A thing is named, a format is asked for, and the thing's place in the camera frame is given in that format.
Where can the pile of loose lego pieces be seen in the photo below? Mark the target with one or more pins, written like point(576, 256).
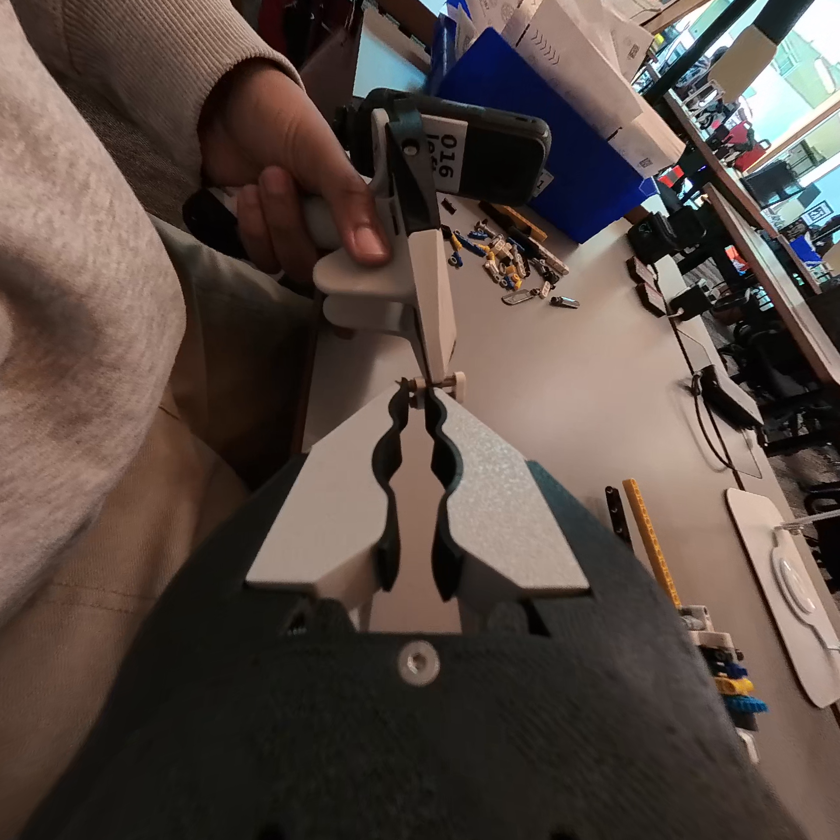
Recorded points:
point(505, 259)

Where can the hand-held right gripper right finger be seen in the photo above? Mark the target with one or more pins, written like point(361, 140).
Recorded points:
point(512, 525)

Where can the black battery charger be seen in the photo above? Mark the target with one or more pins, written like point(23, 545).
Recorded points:
point(663, 233)

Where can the tan lego axle white connectors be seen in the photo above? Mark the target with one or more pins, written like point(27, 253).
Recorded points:
point(453, 384)

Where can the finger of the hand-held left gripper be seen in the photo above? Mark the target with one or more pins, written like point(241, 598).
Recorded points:
point(433, 295)

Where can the person's left hand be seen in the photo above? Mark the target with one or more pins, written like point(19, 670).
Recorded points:
point(282, 131)

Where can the blue plastic bin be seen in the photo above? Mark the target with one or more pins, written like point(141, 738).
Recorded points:
point(558, 131)

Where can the pile of white paper bags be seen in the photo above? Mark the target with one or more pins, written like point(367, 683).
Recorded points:
point(564, 46)

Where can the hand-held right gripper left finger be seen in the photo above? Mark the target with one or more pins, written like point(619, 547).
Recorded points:
point(328, 525)

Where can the person's left forearm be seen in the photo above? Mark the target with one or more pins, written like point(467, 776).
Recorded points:
point(164, 65)

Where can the flat brown black box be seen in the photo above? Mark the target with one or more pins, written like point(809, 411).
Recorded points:
point(642, 269)
point(653, 298)

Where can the partly built lego model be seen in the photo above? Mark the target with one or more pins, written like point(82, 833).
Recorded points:
point(656, 551)

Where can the black desk device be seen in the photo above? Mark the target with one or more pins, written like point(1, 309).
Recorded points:
point(689, 300)

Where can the wood-edged background desk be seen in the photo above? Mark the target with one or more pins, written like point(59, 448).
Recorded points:
point(722, 170)

